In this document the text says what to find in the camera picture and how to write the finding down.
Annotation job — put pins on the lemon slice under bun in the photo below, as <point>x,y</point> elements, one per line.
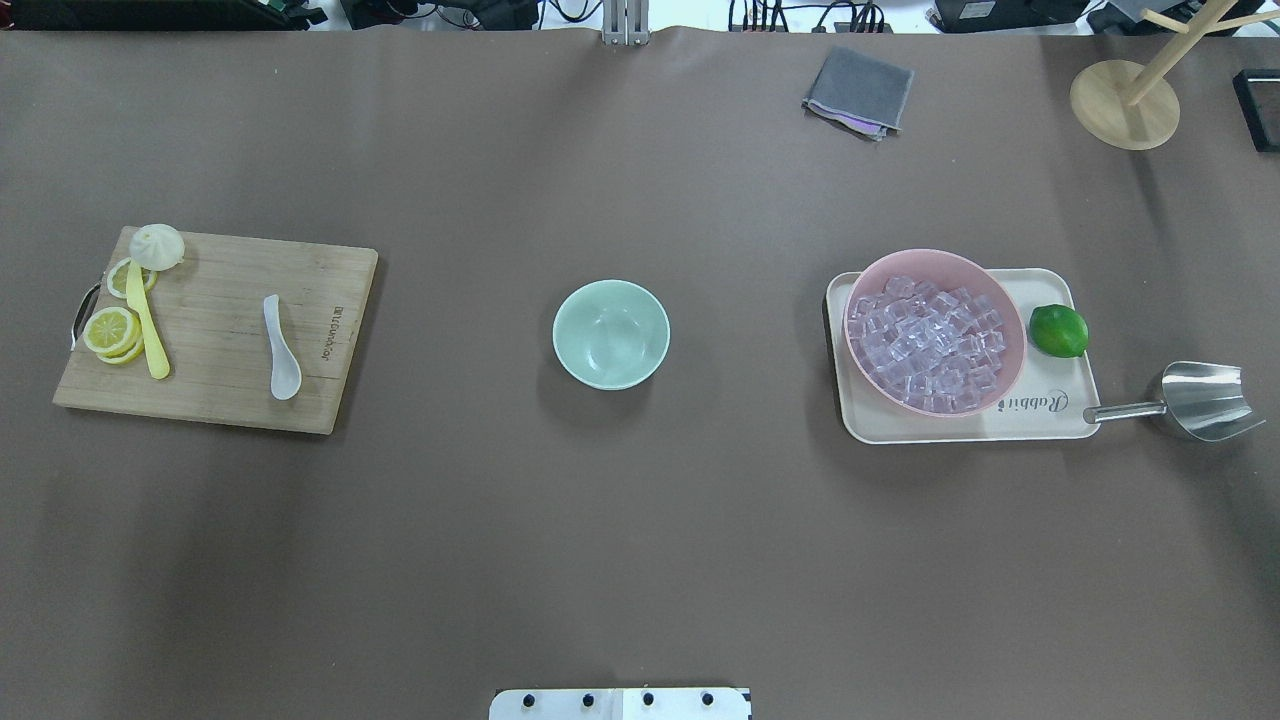
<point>118,277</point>

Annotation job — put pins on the mint green bowl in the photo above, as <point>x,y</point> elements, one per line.
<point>611,334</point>

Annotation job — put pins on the wooden cup tree stand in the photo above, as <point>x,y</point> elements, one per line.
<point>1131,106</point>

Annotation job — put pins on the white ceramic spoon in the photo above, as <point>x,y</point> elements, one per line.
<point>286,375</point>

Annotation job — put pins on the pink bowl of ice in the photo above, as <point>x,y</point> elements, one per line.
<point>934,332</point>

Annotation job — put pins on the beige rectangular tray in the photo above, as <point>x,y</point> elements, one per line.
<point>1047,401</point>

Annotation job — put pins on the steel ice scoop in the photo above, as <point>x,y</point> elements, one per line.
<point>1190,400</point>

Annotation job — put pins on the green lime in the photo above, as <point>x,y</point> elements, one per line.
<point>1059,331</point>

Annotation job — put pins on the white steamed bun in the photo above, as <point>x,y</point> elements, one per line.
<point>157,247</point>

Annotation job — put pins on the yellow plastic knife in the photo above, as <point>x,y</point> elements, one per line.
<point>136,298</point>

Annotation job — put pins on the folded grey cloth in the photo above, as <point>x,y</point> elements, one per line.
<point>864,94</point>

